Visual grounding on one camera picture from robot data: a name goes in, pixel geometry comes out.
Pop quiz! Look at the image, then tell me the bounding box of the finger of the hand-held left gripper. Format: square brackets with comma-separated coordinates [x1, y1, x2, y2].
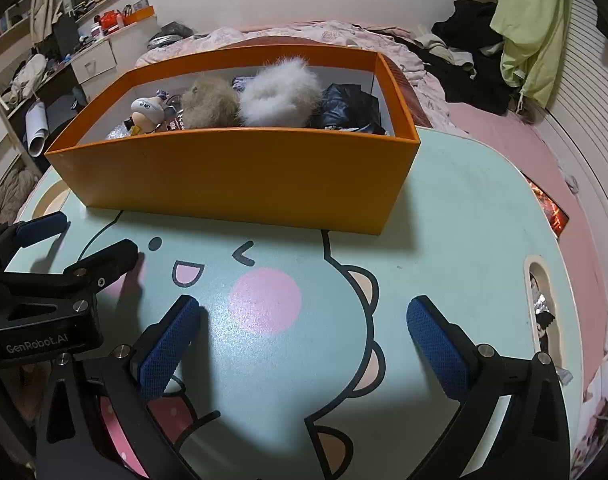
[0, 211, 68, 277]
[48, 239, 140, 302]

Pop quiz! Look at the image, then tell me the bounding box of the silver foil wrapper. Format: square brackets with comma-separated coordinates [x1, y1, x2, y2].
[529, 270, 555, 356]

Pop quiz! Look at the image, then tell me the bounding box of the light green hanging cloth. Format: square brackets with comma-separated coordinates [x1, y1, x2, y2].
[489, 0, 572, 108]

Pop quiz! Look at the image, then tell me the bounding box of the black clothes pile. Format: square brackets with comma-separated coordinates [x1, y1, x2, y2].
[374, 0, 525, 116]

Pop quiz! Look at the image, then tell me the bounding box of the beige coat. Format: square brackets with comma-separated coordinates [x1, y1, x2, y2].
[0, 165, 39, 226]

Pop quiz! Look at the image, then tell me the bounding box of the white louvered door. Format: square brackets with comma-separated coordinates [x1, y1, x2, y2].
[544, 0, 608, 271]

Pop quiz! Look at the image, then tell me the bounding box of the pink floral blanket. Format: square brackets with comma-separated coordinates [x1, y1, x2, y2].
[134, 20, 465, 136]

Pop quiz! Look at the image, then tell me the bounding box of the white fluffy pompom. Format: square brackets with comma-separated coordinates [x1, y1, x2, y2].
[238, 57, 325, 128]

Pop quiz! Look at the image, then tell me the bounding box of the red-brown pillow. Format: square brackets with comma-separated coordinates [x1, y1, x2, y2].
[219, 35, 435, 128]

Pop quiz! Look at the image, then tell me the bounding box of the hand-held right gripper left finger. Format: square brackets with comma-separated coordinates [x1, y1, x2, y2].
[34, 294, 202, 480]

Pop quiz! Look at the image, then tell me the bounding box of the black monitor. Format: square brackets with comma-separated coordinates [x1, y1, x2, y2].
[54, 15, 82, 56]

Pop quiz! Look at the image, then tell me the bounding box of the pink bed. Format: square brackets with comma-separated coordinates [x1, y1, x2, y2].
[134, 20, 608, 386]

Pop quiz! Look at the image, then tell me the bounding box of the white desk with drawer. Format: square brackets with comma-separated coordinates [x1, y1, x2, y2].
[68, 22, 149, 86]

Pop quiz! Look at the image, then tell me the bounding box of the small doll figure keychain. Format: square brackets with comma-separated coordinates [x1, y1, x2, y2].
[124, 96, 177, 137]

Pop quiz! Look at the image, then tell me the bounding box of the black glossy pouch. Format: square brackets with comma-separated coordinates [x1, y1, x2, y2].
[311, 82, 387, 136]

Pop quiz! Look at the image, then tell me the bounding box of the white cloth bag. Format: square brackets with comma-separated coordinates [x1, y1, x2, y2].
[11, 55, 49, 98]

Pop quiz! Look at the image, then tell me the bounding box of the rolled white paper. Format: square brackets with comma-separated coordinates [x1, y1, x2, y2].
[24, 101, 50, 156]

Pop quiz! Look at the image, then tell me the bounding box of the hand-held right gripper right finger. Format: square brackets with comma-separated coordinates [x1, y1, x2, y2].
[406, 295, 571, 480]

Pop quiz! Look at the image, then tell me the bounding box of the beige fluffy pompom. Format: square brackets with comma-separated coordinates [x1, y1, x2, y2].
[180, 74, 241, 130]

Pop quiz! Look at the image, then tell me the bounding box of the small orange storage box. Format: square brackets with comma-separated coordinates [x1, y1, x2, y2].
[122, 6, 155, 26]

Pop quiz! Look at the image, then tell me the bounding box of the red printed packet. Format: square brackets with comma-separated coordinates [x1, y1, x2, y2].
[521, 172, 570, 238]

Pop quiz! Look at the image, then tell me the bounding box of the orange cardboard box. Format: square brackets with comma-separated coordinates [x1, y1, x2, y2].
[44, 45, 421, 236]

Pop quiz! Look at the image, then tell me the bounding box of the dark grey bundle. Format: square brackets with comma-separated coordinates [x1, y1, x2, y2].
[146, 21, 197, 51]

